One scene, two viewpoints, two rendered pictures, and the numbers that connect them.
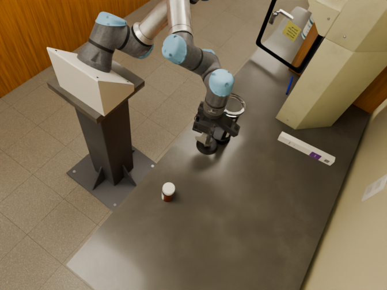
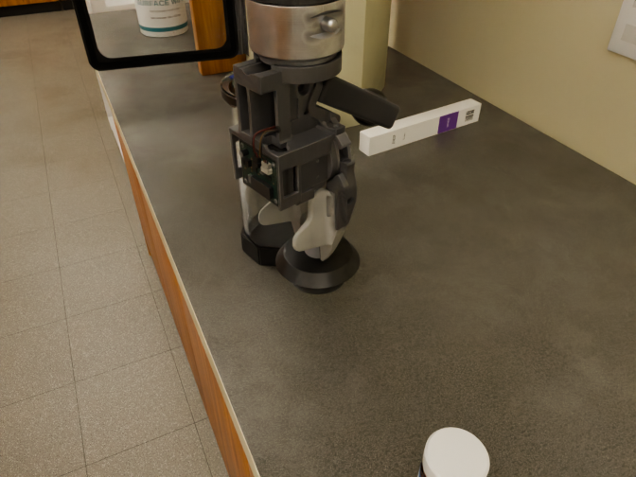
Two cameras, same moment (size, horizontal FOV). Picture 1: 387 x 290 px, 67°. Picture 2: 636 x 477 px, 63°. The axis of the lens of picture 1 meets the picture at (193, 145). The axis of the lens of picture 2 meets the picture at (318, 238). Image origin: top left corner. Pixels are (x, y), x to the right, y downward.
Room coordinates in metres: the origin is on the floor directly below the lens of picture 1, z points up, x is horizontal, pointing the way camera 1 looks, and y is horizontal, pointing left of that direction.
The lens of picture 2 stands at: (0.37, 0.26, 1.38)
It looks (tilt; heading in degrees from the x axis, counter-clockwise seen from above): 38 degrees down; 313
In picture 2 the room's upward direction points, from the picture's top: straight up
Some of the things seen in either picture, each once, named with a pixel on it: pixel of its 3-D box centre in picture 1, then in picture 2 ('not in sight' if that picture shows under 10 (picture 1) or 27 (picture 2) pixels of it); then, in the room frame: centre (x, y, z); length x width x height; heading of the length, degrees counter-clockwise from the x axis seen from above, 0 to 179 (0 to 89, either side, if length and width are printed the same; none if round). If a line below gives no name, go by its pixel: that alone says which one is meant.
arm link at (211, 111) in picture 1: (214, 105); (299, 26); (0.66, -0.03, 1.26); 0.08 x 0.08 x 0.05
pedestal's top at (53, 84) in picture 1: (97, 84); not in sight; (0.91, 0.52, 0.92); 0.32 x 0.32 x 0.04; 66
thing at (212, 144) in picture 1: (207, 144); (317, 252); (0.66, -0.06, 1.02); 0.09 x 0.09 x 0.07
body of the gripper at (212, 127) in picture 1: (208, 118); (292, 124); (0.67, -0.03, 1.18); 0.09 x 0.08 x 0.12; 84
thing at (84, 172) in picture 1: (107, 137); not in sight; (0.91, 0.52, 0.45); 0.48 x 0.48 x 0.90; 66
